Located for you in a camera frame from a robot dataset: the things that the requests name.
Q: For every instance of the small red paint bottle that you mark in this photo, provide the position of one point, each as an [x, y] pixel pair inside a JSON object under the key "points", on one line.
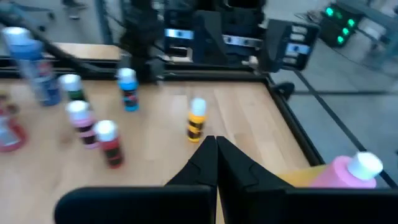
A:
{"points": [[110, 149]]}

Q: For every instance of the large red paint bottle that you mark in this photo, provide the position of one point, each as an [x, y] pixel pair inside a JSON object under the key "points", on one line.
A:
{"points": [[17, 140]]}

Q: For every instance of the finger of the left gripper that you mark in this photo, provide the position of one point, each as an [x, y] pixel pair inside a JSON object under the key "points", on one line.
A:
{"points": [[208, 43], [280, 46]]}

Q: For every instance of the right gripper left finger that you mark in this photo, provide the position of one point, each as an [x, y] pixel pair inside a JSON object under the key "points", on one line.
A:
{"points": [[199, 174]]}

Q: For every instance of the black frame clamp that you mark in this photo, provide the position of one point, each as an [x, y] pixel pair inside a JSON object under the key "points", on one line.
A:
{"points": [[284, 90]]}

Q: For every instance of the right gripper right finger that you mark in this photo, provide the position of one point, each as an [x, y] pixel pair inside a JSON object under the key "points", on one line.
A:
{"points": [[236, 180]]}

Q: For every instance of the black aluminium table frame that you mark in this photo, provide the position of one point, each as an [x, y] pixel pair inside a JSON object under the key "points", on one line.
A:
{"points": [[217, 74]]}

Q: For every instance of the small yellow paint bottle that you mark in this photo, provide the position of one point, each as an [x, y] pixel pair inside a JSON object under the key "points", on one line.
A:
{"points": [[196, 124]]}

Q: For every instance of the translucent yellow plastic tray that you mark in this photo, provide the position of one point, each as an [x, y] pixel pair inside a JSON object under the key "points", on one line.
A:
{"points": [[298, 177]]}

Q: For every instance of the small pink paint bottle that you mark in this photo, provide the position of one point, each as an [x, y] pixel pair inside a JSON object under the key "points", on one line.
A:
{"points": [[82, 124]]}

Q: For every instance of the large blue paint bottle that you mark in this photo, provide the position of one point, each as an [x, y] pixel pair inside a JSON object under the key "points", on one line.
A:
{"points": [[37, 71]]}

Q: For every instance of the large pink paint bottle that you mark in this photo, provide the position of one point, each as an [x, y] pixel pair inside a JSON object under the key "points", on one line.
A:
{"points": [[342, 174]]}

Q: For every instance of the wooden bench green legs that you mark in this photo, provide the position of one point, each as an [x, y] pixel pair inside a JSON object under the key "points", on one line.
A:
{"points": [[87, 49]]}

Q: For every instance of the black computer green lights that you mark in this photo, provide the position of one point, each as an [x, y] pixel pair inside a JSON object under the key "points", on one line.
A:
{"points": [[337, 25]]}

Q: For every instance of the small blue paint bottle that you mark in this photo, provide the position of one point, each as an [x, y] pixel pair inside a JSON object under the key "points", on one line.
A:
{"points": [[129, 93]]}

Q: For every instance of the small green paint bottle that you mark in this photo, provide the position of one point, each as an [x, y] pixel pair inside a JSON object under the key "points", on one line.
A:
{"points": [[73, 90]]}

